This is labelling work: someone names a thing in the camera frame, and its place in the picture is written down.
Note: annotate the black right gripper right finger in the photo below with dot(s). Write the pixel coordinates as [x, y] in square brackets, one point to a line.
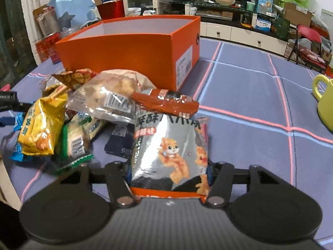
[221, 177]

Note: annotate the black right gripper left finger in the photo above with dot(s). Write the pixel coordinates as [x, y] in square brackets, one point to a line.
[120, 195]

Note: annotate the silver cat snack packet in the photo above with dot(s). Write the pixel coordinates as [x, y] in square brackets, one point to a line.
[170, 157]

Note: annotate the clear bag of pastries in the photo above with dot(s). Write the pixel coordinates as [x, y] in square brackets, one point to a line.
[108, 95]

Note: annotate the yellow snack packet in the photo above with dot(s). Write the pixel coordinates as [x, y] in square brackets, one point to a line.
[42, 126]

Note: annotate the red-brown snack packet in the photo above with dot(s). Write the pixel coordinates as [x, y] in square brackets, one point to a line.
[167, 102]

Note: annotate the blue snack packet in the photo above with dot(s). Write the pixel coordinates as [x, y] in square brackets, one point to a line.
[17, 154]

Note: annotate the dark navy snack packet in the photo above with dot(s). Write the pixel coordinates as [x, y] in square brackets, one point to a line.
[120, 141]

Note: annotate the green white snack packet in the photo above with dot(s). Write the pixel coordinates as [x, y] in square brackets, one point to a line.
[74, 144]

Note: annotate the purple plaid tablecloth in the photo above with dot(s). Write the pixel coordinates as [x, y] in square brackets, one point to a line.
[261, 110]

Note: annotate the orange patterned snack packet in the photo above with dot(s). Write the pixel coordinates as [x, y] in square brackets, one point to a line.
[75, 79]

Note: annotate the yellow-green mug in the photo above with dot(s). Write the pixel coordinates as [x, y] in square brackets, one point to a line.
[325, 100]

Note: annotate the orange cardboard box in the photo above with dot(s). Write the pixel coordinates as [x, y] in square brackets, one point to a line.
[164, 48]

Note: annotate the white TV console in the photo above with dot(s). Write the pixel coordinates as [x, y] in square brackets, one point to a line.
[244, 37]

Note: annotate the red white carton box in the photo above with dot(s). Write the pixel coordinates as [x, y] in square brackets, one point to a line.
[46, 48]

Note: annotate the red folding chair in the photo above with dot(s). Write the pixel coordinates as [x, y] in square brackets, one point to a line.
[308, 49]

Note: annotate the blue star fabric cover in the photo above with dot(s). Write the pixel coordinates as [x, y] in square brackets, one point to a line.
[73, 13]

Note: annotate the brown cardboard box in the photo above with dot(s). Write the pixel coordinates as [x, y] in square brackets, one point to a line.
[297, 15]

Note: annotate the white cabinet with glass door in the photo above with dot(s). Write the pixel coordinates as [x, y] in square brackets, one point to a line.
[140, 1]

